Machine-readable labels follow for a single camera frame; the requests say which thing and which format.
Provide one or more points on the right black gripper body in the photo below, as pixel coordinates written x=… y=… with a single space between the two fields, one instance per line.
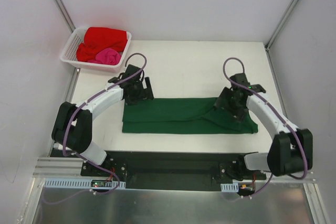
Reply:
x=228 y=104

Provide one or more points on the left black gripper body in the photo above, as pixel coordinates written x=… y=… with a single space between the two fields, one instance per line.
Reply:
x=140 y=95

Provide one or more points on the green t shirt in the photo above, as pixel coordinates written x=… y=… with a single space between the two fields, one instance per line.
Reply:
x=183 y=116

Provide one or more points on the white plastic basket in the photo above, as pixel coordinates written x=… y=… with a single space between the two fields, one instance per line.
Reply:
x=69 y=55

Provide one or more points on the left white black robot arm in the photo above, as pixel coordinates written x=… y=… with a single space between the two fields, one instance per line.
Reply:
x=73 y=124

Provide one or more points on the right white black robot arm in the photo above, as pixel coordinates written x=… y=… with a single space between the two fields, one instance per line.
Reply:
x=291 y=149

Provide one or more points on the pink t shirt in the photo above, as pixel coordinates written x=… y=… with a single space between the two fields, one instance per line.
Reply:
x=107 y=56

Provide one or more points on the red t shirt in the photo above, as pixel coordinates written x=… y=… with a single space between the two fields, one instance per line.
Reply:
x=98 y=39

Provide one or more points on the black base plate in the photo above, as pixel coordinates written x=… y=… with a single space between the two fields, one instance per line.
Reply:
x=174 y=171

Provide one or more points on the right white cable duct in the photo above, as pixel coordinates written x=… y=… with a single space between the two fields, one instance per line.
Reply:
x=230 y=188

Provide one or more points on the white cable duct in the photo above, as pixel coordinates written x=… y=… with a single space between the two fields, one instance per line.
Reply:
x=69 y=183
x=230 y=188

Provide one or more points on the aluminium front rail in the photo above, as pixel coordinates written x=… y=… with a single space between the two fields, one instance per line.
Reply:
x=72 y=167

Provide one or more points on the left white cable duct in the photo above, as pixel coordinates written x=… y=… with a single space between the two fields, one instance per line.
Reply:
x=69 y=183

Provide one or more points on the right aluminium frame post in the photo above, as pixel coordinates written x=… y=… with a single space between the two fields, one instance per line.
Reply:
x=281 y=24

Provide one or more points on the aluminium frame post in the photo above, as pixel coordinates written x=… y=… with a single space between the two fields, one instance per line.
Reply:
x=59 y=3
x=281 y=24

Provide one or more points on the left aluminium frame post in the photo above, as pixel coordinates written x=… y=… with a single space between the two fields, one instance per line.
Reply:
x=59 y=3

